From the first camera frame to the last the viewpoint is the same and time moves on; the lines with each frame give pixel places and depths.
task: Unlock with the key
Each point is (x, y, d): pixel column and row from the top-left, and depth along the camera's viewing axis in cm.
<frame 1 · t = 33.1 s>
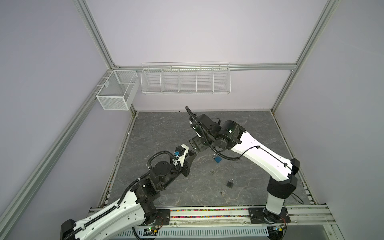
left hand: (192, 154, 68), fingers open
right hand: (199, 139, 69), fingers open
blue padlock: (217, 160, 96), on the table
dark grey padlock right: (230, 183, 86), on the table
small key centre: (213, 171, 91), on the table
small key front: (222, 193, 82), on the table

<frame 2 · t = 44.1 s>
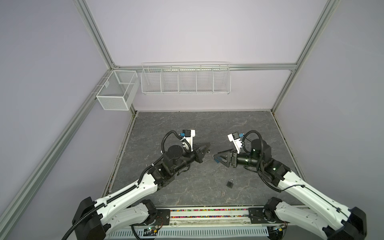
left hand: (210, 147, 67), fingers closed
right hand: (216, 157, 67), fingers open
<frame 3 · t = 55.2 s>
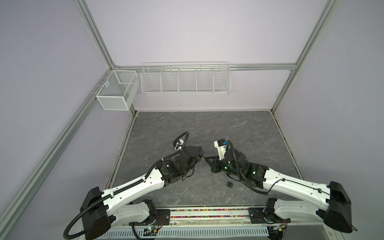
left hand: (203, 151, 74), fingers open
right hand: (205, 160, 73), fingers closed
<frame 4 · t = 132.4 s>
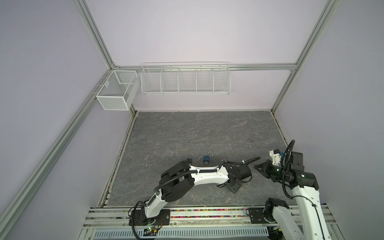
left hand: (232, 186, 82), fingers open
right hand: (256, 168, 75), fingers closed
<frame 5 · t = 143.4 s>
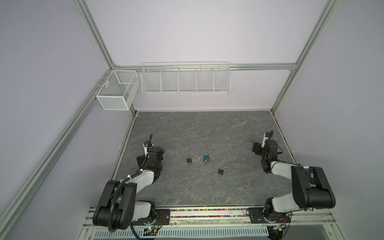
left hand: (148, 153, 90), fingers open
right hand: (264, 144, 93), fingers open
